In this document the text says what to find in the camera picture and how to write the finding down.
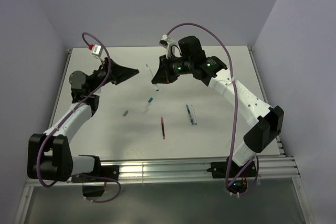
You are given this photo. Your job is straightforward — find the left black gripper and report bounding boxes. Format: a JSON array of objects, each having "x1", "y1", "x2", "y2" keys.
[{"x1": 88, "y1": 57, "x2": 139, "y2": 94}]

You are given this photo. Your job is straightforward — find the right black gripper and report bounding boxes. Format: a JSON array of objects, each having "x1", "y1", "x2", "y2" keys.
[{"x1": 152, "y1": 54, "x2": 193, "y2": 84}]

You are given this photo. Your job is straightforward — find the white teal marker pen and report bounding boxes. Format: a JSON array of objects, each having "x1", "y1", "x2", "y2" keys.
[{"x1": 146, "y1": 64, "x2": 159, "y2": 92}]

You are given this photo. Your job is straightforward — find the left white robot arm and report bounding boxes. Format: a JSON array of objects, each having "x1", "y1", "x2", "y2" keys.
[{"x1": 27, "y1": 58, "x2": 139, "y2": 187}]

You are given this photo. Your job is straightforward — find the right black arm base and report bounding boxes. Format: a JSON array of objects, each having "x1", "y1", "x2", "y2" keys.
[{"x1": 206, "y1": 159, "x2": 259, "y2": 197}]

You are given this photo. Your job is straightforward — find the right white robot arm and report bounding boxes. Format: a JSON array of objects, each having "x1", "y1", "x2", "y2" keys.
[{"x1": 151, "y1": 35, "x2": 284, "y2": 177}]

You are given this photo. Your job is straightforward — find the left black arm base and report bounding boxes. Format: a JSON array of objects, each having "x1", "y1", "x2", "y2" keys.
[{"x1": 71, "y1": 165, "x2": 121, "y2": 202}]

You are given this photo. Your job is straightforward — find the red gel pen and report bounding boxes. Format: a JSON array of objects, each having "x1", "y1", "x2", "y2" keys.
[{"x1": 161, "y1": 117, "x2": 165, "y2": 140}]

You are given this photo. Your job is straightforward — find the white light blue pen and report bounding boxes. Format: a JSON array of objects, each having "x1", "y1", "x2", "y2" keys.
[{"x1": 191, "y1": 104, "x2": 197, "y2": 125}]

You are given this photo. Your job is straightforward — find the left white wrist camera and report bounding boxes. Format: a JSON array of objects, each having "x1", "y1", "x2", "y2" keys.
[{"x1": 89, "y1": 44, "x2": 103, "y2": 63}]

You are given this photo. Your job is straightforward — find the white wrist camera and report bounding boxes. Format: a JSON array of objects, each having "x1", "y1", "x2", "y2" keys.
[
  {"x1": 89, "y1": 44, "x2": 103, "y2": 63},
  {"x1": 159, "y1": 35, "x2": 177, "y2": 59}
]

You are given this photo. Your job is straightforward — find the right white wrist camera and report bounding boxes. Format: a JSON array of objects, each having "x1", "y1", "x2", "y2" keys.
[{"x1": 159, "y1": 35, "x2": 177, "y2": 59}]

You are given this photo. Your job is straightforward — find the aluminium frame rail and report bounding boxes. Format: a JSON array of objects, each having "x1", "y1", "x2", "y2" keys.
[{"x1": 26, "y1": 155, "x2": 301, "y2": 187}]

